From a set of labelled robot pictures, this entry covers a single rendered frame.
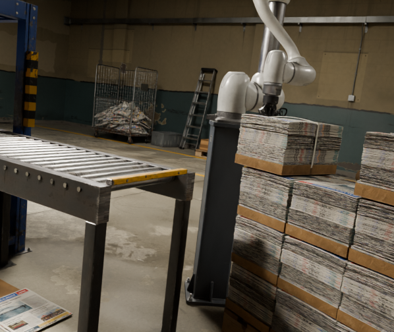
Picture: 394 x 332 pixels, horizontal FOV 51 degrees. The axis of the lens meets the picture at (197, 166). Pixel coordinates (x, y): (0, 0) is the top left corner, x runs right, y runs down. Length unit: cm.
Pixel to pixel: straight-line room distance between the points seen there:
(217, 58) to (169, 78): 136
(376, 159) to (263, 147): 50
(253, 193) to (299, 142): 30
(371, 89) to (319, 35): 146
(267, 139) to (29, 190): 95
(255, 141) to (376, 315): 82
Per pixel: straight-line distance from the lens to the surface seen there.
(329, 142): 193
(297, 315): 179
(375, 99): 837
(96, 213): 133
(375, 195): 149
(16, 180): 162
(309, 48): 879
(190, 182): 171
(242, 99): 219
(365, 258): 154
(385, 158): 148
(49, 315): 220
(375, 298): 155
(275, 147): 174
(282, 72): 202
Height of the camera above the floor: 109
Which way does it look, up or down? 9 degrees down
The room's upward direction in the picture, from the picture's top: 7 degrees clockwise
